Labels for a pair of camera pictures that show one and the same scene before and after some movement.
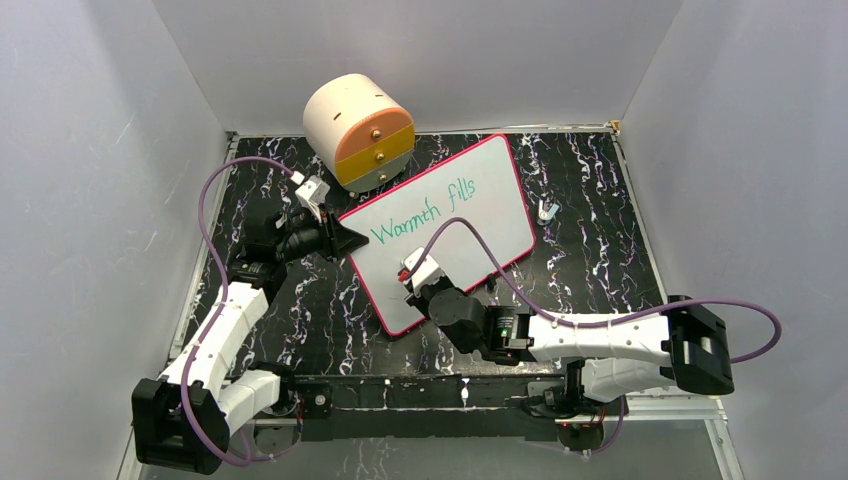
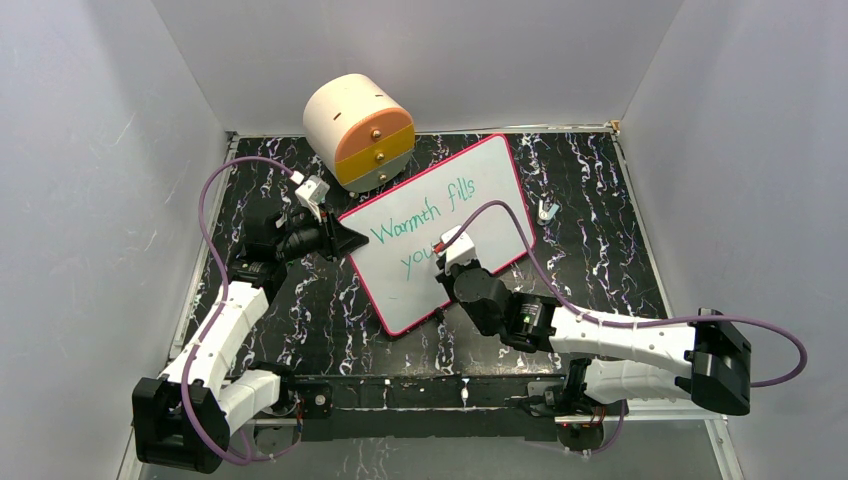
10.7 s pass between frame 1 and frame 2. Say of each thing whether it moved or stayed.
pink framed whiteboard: stayed
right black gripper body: moved
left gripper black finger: stayed
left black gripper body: stayed
